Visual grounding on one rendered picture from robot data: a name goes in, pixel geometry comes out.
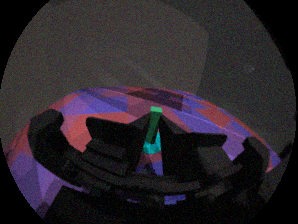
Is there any cyan circle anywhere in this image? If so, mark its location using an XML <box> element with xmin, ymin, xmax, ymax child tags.
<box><xmin>141</xmin><ymin>135</ymin><xmax>161</xmax><ymax>153</ymax></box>

